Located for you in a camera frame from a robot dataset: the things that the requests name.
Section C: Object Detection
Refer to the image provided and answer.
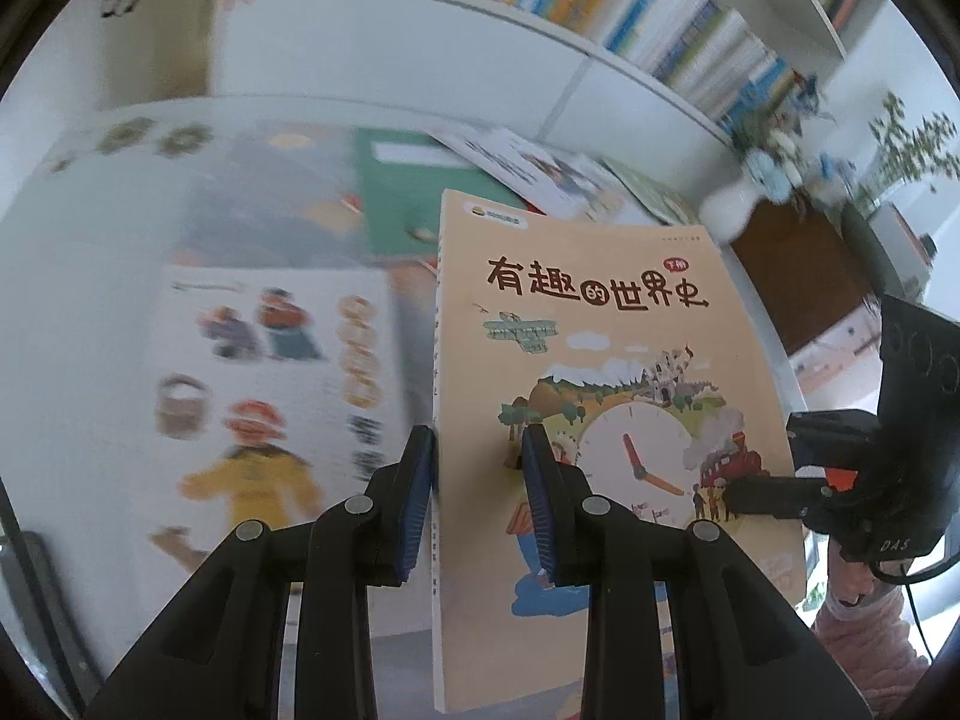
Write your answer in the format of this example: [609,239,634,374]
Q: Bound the black cable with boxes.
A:
[859,559,950,672]

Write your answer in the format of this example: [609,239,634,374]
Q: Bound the brown wooden cabinet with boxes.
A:
[729,191,890,395]

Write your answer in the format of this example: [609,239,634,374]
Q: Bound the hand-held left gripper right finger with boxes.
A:
[522,423,872,720]

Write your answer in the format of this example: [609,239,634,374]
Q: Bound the white ceramic vase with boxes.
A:
[699,169,770,242]

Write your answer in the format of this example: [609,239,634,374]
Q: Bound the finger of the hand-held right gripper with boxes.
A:
[724,475,835,523]
[786,409,880,470]

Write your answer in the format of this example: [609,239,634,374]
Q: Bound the peach book with clock picture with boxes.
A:
[431,189,809,718]

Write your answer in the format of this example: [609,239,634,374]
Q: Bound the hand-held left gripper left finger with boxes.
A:
[86,424,438,720]

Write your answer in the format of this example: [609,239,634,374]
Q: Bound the teal green softcover book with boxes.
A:
[351,127,488,275]

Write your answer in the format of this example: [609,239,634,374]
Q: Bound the row of thin colourful books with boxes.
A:
[570,0,800,128]

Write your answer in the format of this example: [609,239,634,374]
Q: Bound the white appliance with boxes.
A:
[874,202,938,293]

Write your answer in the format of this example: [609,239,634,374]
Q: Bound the white book man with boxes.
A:
[429,126,638,224]

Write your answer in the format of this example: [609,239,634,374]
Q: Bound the white book small folk figures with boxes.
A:
[146,264,415,612]

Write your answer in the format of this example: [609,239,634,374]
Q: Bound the blue and white artificial flowers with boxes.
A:
[735,71,860,207]

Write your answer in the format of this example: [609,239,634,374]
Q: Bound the potted green plant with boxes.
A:
[836,90,960,297]

